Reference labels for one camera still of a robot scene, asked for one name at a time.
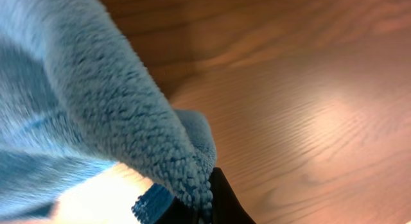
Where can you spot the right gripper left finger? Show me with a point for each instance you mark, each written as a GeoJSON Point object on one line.
{"type": "Point", "coordinates": [178, 213]}

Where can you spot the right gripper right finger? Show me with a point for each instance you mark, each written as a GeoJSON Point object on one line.
{"type": "Point", "coordinates": [226, 207]}

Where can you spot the blue microfiber cloth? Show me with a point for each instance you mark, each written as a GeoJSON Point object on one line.
{"type": "Point", "coordinates": [76, 100]}

